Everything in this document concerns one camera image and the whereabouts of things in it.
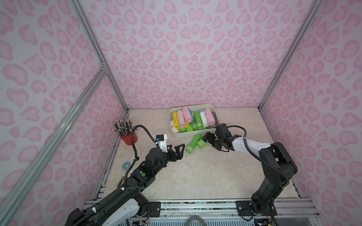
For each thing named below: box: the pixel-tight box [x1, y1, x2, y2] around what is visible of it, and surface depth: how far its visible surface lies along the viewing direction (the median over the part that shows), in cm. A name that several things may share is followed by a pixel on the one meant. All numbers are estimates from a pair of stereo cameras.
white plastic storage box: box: [168, 103, 221, 138], surface depth 105 cm
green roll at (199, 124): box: [193, 111, 204, 130], surface depth 105 cm
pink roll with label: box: [204, 108, 216, 127], surface depth 102 cm
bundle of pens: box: [112, 119, 134, 137], surface depth 90 cm
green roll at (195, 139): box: [185, 133, 202, 154], surface depth 98 cm
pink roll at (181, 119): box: [177, 110, 186, 129], surface depth 102 cm
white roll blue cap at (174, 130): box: [170, 117, 179, 134], surface depth 105 cm
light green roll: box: [197, 139, 206, 150], surface depth 97 cm
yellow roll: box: [172, 112, 181, 130], surface depth 105 cm
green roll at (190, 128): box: [186, 122, 194, 132], surface depth 105 cm
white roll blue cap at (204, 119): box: [198, 109, 209, 128], surface depth 105 cm
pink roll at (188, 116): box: [181, 106, 193, 123], surface depth 102 cm
